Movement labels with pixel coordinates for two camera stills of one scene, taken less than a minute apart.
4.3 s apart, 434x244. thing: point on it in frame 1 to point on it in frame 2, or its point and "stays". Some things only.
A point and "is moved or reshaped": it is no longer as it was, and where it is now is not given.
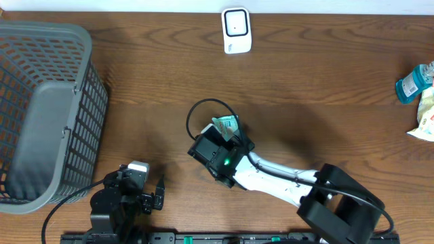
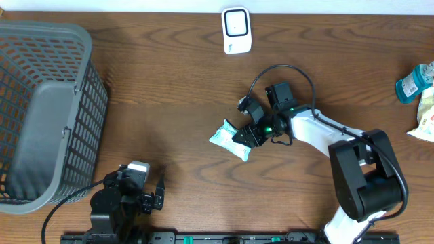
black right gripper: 242,142 to 248,134
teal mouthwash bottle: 409,87 stays
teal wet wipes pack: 227,125 is moved or reshaped
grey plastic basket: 53,116 stays
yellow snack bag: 425,116 stays
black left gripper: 147,200 stays
